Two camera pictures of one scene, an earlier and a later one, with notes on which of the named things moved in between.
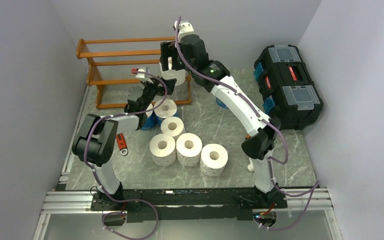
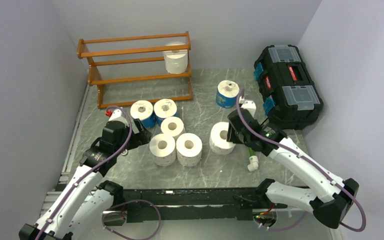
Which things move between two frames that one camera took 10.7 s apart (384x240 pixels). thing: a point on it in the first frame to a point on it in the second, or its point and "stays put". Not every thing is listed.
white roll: [162, 147] stays put
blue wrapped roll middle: [166, 108] stays put
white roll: [172, 126] stays put
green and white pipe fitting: [250, 166] stays put
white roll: [213, 159] to [218, 144]
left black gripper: [155, 84] to [127, 129]
